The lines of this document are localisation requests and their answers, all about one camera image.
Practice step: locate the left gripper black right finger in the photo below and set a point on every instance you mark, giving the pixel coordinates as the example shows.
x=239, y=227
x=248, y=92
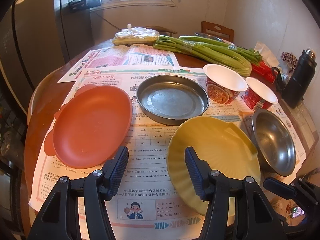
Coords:
x=254, y=218

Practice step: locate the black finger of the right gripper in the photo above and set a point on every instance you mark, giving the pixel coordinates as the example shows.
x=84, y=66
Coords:
x=279, y=188

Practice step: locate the stainless steel bowl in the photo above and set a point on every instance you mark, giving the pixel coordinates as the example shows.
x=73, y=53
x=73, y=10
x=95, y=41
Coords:
x=276, y=149

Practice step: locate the yellow shell-shaped plate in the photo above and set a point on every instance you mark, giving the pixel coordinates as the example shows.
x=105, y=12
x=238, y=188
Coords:
x=223, y=145

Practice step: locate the orange plastic plate with ears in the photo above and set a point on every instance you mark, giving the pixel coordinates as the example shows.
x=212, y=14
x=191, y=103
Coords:
x=90, y=127

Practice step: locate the small red noodle cup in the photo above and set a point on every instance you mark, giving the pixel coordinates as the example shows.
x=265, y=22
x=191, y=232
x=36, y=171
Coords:
x=258, y=95

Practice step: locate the large red noodle cup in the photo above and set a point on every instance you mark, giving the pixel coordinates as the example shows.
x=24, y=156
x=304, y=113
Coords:
x=223, y=85

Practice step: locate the round metal pan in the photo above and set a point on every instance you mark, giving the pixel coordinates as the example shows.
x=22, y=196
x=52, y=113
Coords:
x=171, y=99

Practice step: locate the front newspaper sheet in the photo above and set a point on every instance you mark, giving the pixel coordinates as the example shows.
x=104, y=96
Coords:
x=147, y=206

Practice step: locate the newspaper sheet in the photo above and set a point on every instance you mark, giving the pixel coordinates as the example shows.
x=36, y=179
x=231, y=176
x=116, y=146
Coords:
x=147, y=206
x=136, y=54

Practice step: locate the black thermos bottle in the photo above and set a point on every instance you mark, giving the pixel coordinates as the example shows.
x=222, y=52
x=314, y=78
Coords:
x=293, y=90

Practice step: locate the red tissue box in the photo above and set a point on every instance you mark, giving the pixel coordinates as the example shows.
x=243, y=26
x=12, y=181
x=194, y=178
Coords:
x=264, y=71

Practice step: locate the curved wooden chair left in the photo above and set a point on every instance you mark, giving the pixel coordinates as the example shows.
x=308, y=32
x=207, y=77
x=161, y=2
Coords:
x=37, y=94

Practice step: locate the celery bunch back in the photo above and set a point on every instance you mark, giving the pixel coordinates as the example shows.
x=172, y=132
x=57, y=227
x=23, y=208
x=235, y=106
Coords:
x=251, y=55

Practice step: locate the celery bunch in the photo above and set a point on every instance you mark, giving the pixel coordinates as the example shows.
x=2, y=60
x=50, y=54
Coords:
x=251, y=55
x=210, y=53

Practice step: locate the celery bunch front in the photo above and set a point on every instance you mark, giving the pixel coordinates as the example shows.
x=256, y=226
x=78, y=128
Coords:
x=210, y=53

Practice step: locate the wooden chair back right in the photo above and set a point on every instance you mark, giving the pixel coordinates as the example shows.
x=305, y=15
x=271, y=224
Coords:
x=217, y=30

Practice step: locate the metal bowl far back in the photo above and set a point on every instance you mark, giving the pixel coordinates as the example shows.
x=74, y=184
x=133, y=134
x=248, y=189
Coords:
x=208, y=36

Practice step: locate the grey refrigerator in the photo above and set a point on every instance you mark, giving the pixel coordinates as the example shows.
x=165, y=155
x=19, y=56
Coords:
x=32, y=46

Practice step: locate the back newspaper sheet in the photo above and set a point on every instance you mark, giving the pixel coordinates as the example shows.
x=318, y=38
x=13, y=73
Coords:
x=136, y=54

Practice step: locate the wooden chair behind table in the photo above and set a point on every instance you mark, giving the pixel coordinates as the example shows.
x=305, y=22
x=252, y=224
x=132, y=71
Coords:
x=162, y=30

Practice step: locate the plastic bag with yellow food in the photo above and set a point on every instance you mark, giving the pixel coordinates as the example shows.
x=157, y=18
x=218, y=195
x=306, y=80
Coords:
x=132, y=35

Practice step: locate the black box on shelf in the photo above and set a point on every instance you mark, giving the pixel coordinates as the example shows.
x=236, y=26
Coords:
x=79, y=5

